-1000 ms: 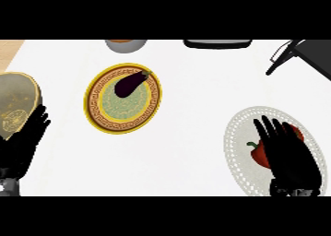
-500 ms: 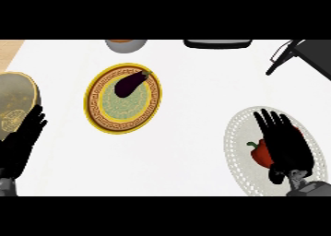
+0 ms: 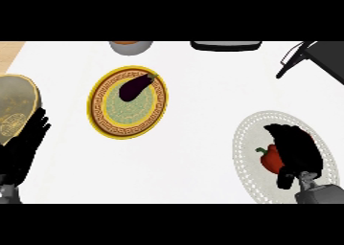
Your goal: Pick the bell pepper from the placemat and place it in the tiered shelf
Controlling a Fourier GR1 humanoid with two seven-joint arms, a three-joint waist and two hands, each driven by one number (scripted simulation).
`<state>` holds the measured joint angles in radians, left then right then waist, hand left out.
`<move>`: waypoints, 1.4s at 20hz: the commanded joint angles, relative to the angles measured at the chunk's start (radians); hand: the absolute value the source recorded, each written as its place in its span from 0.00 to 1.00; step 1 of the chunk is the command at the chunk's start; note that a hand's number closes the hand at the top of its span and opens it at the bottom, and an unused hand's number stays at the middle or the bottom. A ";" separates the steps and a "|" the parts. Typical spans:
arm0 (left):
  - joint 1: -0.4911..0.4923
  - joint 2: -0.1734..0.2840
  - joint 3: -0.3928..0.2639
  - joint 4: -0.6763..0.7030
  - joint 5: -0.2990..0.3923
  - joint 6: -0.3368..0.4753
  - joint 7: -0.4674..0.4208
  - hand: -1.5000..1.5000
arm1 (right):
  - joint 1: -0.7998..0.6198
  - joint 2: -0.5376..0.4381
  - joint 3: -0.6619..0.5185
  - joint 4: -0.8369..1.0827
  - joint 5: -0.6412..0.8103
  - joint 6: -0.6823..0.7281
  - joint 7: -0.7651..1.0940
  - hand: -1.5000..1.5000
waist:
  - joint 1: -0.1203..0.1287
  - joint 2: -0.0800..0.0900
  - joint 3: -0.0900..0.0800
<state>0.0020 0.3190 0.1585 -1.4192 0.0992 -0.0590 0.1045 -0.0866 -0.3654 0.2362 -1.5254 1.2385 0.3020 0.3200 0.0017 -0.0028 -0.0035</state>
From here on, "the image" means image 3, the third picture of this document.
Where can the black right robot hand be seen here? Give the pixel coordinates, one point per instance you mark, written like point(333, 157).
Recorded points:
point(299, 150)

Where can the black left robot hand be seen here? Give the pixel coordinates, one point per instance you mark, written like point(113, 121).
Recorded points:
point(15, 159)

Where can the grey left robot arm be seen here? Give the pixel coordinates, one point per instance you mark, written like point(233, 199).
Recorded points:
point(9, 196)

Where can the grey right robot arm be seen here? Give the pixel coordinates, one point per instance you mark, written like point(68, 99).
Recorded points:
point(323, 194)

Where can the red bell pepper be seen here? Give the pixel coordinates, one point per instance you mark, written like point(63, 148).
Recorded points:
point(273, 159)

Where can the white oval placemat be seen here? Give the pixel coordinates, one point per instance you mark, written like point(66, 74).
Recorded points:
point(251, 143)

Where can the yellow patterned plate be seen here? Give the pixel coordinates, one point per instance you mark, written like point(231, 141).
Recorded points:
point(105, 121)

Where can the dark purple eggplant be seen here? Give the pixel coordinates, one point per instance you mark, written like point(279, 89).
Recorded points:
point(134, 87)

